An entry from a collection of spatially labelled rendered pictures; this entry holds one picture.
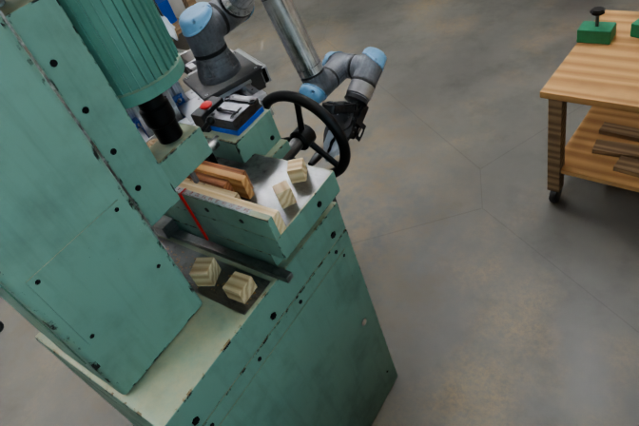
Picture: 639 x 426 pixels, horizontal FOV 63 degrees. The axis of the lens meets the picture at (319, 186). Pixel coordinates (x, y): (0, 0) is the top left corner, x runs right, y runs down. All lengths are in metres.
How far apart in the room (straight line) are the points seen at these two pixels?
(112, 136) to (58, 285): 0.25
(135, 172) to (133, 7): 0.28
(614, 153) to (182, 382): 1.68
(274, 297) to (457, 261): 1.09
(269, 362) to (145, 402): 0.26
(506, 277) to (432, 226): 0.37
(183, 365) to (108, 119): 0.46
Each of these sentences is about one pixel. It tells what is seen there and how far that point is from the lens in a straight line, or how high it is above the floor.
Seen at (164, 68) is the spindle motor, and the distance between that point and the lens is 0.96.
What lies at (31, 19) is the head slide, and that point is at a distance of 0.86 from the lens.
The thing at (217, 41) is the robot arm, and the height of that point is 0.94.
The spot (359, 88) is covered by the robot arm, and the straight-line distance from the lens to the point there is 1.53.
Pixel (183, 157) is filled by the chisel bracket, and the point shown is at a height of 1.04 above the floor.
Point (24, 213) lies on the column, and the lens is 0.84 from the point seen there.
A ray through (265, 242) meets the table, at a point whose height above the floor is 0.88.
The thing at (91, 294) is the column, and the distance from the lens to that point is 0.93.
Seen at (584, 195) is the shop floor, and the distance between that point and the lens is 2.27.
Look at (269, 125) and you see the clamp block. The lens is 1.27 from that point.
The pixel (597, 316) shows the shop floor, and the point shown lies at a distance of 1.92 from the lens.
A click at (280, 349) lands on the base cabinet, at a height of 0.65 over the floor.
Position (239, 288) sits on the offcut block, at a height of 0.83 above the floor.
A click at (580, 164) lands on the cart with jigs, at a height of 0.18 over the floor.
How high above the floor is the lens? 1.58
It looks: 39 degrees down
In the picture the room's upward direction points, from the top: 20 degrees counter-clockwise
